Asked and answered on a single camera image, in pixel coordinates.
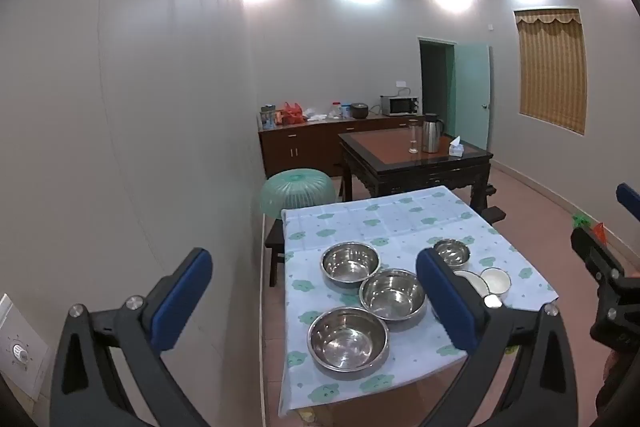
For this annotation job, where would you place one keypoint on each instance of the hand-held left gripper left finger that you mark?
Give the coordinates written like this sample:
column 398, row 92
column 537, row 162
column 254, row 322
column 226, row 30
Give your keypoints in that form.
column 185, row 297

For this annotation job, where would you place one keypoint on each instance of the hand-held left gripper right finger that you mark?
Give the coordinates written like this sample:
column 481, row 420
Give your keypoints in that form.
column 445, row 302

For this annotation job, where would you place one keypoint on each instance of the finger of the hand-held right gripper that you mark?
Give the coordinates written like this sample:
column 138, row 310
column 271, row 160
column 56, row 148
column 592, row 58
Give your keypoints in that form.
column 595, row 254
column 631, row 202

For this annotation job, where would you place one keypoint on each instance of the large white enamel bowl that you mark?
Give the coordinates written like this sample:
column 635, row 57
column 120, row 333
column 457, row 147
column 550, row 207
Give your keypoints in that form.
column 472, row 284

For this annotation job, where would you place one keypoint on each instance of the small stainless steel bowl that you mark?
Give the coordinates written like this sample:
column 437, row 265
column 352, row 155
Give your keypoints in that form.
column 451, row 253

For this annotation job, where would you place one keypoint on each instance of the large stainless steel bowl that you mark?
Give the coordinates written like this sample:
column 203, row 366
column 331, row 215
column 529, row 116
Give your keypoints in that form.
column 350, row 264
column 347, row 342
column 392, row 297

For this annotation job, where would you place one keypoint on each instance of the small white enamel bowl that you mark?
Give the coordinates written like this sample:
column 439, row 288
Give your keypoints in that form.
column 496, row 281

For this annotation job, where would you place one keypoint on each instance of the small red object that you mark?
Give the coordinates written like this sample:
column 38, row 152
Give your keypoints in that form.
column 598, row 231

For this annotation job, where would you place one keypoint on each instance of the small green object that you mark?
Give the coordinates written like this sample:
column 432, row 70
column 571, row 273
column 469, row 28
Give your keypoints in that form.
column 580, row 220

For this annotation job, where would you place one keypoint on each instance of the cloud print tablecloth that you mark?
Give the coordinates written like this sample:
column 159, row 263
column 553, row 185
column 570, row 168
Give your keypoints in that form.
column 400, row 217

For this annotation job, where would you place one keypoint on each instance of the dark wooden stool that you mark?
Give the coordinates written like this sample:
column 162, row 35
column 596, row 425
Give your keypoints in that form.
column 274, row 247

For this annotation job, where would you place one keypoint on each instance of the yellow window blind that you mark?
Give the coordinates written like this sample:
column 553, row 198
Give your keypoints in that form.
column 550, row 72

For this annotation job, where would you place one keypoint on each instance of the tissue box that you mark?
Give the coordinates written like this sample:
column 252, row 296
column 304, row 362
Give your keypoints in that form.
column 455, row 148

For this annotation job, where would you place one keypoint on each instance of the dark wooden table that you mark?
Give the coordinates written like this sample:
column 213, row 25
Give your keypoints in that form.
column 385, row 152

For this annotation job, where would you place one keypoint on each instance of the steel thermos kettle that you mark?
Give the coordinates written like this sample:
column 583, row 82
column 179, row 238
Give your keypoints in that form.
column 431, row 134

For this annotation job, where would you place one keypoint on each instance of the glass tumbler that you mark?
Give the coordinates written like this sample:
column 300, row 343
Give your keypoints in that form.
column 413, row 137

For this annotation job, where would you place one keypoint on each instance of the brown wooden sideboard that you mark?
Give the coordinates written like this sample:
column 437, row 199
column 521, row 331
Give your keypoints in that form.
column 300, row 147

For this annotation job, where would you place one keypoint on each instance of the green door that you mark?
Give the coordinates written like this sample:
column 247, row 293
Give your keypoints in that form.
column 472, row 97

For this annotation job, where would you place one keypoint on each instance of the glass jar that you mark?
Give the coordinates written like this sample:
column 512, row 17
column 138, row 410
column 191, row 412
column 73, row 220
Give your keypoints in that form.
column 267, row 117

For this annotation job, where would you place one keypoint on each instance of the white microwave oven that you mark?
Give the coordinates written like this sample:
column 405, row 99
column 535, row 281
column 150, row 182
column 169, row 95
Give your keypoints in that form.
column 397, row 106

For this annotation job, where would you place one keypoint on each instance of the dark rice cooker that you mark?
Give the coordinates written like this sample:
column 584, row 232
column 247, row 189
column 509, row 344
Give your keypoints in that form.
column 359, row 111

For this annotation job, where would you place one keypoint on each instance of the red plastic bag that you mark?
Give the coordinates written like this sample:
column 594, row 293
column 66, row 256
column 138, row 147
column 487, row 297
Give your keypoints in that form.
column 294, row 113

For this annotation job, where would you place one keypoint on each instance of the plastic jar red lid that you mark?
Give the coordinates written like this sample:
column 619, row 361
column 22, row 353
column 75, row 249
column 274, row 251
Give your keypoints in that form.
column 336, row 110

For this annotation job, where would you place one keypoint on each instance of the white plastic bag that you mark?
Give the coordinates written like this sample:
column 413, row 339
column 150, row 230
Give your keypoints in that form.
column 316, row 115

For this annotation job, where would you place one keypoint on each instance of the white wall switch panel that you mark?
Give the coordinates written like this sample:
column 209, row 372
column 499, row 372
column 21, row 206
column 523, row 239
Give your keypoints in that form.
column 22, row 352

